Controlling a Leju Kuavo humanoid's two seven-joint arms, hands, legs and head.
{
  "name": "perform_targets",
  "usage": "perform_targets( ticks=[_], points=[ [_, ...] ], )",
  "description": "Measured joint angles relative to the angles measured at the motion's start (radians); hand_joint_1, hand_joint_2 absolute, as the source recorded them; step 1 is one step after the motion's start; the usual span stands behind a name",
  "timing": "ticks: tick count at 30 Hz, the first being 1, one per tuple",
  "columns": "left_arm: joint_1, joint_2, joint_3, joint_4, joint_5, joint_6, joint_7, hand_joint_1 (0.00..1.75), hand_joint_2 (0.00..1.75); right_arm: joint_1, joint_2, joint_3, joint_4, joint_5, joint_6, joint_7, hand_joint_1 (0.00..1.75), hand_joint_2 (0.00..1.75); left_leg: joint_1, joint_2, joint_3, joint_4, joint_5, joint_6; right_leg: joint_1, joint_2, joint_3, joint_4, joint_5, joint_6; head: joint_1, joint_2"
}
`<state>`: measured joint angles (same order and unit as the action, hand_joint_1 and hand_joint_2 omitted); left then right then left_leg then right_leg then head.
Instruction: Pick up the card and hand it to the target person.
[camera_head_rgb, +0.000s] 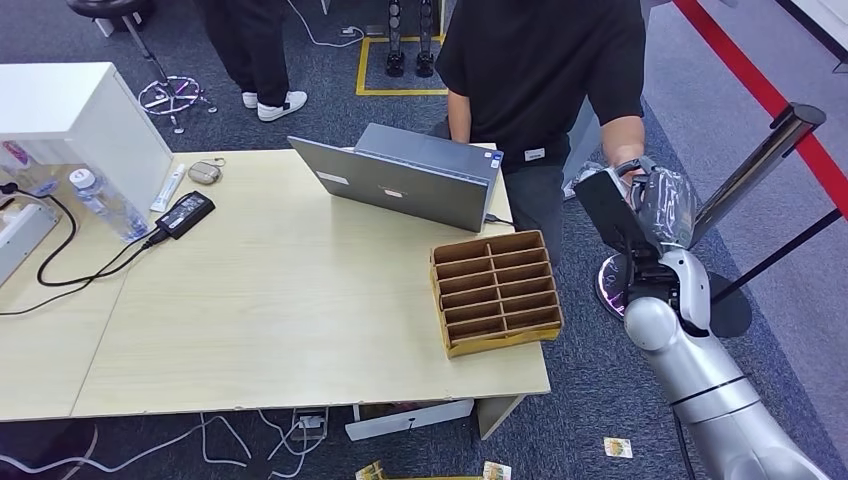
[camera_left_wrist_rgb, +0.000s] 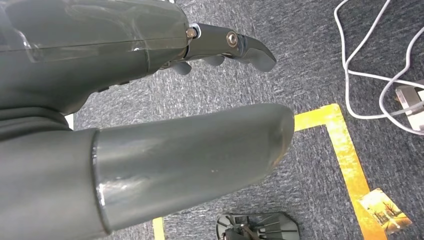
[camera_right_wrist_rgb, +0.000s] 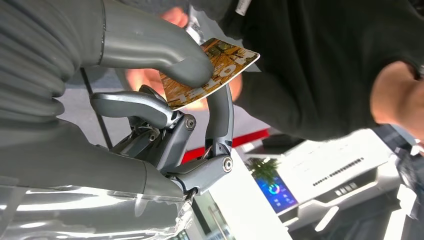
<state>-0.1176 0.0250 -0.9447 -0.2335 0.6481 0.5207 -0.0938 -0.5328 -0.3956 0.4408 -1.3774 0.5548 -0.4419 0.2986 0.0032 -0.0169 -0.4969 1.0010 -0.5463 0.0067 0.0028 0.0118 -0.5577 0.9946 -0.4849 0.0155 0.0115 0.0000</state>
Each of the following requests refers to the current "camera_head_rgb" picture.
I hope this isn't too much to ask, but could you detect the person's left hand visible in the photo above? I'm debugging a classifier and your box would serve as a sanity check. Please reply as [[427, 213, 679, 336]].
[[610, 158, 647, 200]]

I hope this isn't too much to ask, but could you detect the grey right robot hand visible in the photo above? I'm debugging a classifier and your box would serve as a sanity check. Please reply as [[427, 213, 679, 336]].
[[616, 156, 699, 252]]

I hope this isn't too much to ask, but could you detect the person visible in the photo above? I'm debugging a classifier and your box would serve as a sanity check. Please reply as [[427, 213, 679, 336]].
[[433, 0, 647, 266], [192, 0, 309, 124]]

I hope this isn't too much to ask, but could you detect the red barrier belt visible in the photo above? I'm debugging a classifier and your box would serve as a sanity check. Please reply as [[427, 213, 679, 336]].
[[672, 0, 848, 220]]

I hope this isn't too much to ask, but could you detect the brown cardboard slot organizer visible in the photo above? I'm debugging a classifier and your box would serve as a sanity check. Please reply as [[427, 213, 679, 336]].
[[429, 229, 564, 360]]

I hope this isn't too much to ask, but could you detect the grey laptop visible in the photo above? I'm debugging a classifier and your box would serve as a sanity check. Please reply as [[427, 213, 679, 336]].
[[286, 123, 505, 234]]

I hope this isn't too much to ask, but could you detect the black robot leg stand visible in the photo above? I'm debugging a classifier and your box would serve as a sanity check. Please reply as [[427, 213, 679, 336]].
[[385, 0, 407, 79], [415, 0, 436, 79]]

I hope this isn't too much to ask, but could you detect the wooden table leg panel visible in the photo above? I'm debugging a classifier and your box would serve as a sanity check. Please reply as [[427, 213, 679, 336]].
[[476, 394, 526, 442]]

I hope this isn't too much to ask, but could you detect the white box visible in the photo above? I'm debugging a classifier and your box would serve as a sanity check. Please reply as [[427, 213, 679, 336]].
[[344, 398, 476, 443]]

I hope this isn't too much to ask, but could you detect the white power strip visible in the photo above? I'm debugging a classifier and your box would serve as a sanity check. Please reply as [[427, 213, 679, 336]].
[[291, 407, 329, 443]]

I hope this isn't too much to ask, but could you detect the grey earbud case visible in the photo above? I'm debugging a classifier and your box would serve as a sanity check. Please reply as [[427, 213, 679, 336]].
[[187, 157, 227, 186]]

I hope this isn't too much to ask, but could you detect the black power adapter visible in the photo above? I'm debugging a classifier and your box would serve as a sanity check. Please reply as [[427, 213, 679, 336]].
[[154, 191, 217, 241]]

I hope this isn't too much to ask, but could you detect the white tube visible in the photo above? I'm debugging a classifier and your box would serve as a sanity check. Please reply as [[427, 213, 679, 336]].
[[149, 163, 187, 214]]

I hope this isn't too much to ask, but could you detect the black stool with chrome base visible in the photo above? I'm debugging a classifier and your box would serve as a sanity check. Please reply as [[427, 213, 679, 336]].
[[66, 0, 219, 136]]

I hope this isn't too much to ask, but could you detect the clear plastic water bottle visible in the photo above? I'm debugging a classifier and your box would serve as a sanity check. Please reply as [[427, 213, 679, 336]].
[[68, 168, 150, 244]]

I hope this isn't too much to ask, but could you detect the white cabinet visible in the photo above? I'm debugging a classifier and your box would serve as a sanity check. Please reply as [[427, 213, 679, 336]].
[[0, 62, 175, 220]]

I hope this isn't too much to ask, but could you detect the white device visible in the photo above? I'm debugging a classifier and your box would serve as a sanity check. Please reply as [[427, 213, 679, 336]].
[[0, 201, 61, 287]]

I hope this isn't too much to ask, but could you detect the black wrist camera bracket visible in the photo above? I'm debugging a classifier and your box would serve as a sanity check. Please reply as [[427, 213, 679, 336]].
[[573, 168, 664, 256]]

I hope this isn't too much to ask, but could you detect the chrome stanchion post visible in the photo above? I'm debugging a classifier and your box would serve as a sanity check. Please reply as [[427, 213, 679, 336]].
[[596, 102, 827, 323]]

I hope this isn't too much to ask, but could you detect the black stanchion post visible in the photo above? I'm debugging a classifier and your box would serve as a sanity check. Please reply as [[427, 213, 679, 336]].
[[705, 207, 844, 339]]

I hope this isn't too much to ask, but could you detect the white floor cable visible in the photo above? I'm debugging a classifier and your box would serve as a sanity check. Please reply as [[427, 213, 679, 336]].
[[0, 410, 329, 480], [284, 0, 366, 50]]

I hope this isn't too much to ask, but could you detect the black power cable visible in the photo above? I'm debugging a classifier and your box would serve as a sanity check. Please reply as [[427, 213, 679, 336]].
[[0, 183, 170, 318]]

